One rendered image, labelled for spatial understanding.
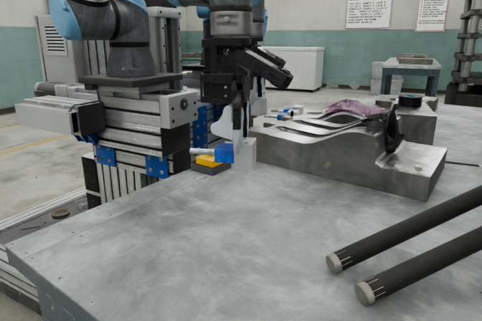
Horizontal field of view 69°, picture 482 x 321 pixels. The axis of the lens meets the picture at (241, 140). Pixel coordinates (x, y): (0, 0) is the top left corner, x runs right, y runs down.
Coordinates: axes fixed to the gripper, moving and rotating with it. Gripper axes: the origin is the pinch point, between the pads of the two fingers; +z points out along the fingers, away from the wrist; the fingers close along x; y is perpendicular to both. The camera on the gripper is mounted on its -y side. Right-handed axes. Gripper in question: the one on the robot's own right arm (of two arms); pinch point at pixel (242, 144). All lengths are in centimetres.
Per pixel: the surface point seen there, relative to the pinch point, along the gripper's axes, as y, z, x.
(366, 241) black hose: -22.3, 10.8, 13.3
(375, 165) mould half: -28.6, 8.8, -17.6
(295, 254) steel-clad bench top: -11.4, 15.0, 12.5
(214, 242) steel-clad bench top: 3.1, 15.0, 11.5
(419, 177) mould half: -37.3, 9.5, -13.3
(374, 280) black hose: -22.2, 11.8, 21.3
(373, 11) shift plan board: -142, -72, -760
